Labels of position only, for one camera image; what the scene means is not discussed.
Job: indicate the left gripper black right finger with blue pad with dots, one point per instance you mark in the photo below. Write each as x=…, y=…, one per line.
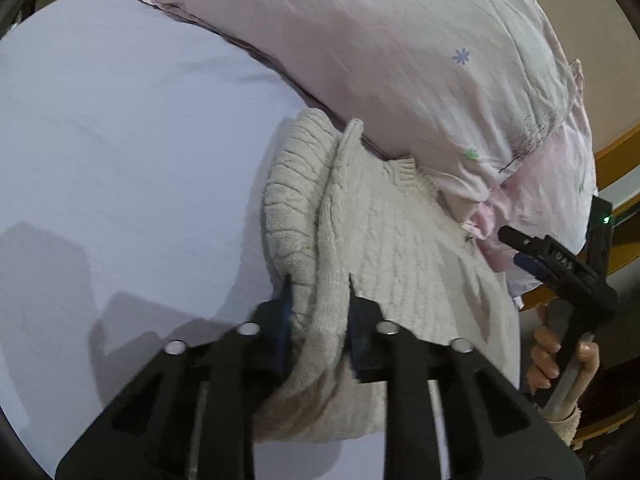
x=449, y=412

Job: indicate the lavender bed sheet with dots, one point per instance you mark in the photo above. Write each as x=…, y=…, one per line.
x=134, y=154

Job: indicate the pink floral duvet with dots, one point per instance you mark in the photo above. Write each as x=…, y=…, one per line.
x=479, y=92

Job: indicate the person's right hand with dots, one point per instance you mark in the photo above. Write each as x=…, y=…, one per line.
x=544, y=368

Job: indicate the beige cable-knit sweater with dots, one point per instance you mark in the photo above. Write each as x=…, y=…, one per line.
x=340, y=221

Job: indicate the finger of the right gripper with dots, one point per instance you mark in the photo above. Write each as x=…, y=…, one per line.
x=531, y=246
x=534, y=267

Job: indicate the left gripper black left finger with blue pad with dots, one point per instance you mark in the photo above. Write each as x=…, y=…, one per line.
x=188, y=414

